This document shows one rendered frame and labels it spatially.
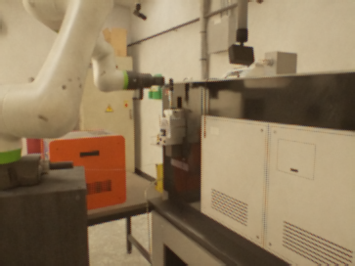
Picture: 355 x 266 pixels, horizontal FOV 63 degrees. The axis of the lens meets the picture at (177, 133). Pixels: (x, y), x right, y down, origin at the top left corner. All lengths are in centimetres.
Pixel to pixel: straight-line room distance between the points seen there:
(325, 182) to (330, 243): 18
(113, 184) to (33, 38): 334
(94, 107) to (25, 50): 121
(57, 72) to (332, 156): 77
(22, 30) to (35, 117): 413
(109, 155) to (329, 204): 121
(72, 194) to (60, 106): 21
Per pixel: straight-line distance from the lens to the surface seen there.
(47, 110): 69
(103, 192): 181
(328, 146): 94
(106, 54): 135
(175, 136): 148
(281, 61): 142
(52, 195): 75
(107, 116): 456
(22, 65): 474
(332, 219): 99
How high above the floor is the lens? 138
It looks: 8 degrees down
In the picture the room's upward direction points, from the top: straight up
